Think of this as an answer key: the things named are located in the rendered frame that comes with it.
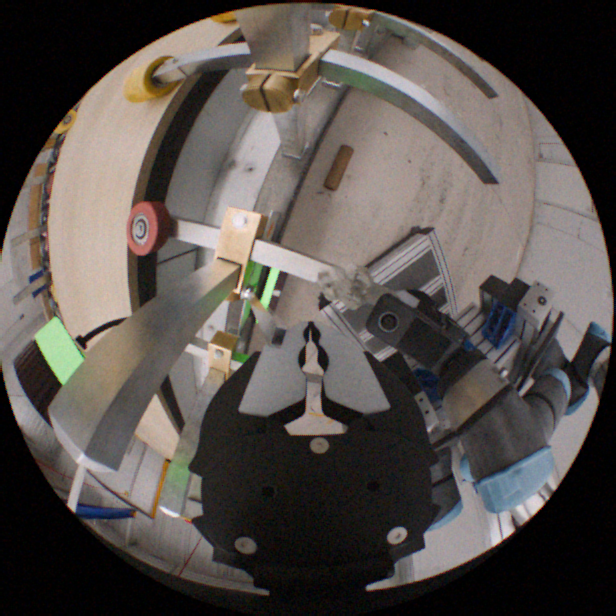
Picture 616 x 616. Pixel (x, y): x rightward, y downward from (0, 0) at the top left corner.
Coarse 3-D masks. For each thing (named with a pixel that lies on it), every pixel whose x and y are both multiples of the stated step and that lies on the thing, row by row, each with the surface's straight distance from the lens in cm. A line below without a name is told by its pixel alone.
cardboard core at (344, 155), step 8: (344, 152) 114; (352, 152) 117; (336, 160) 112; (344, 160) 112; (336, 168) 109; (344, 168) 111; (328, 176) 108; (336, 176) 107; (328, 184) 106; (336, 184) 107
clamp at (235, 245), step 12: (228, 216) 25; (252, 216) 24; (264, 216) 25; (228, 228) 25; (252, 228) 24; (264, 228) 28; (228, 240) 25; (240, 240) 24; (252, 240) 24; (216, 252) 26; (228, 252) 25; (240, 252) 25; (240, 264) 25; (252, 264) 29; (240, 276) 25; (240, 288) 26; (228, 300) 28
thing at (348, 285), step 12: (324, 276) 25; (336, 276) 24; (348, 276) 25; (360, 276) 25; (372, 276) 27; (324, 288) 25; (336, 288) 26; (348, 288) 24; (360, 288) 27; (348, 300) 26; (360, 300) 25
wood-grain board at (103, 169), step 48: (144, 48) 79; (192, 48) 50; (96, 96) 84; (96, 144) 55; (144, 144) 35; (96, 192) 46; (144, 192) 35; (96, 240) 45; (96, 288) 51; (96, 336) 68; (144, 432) 158
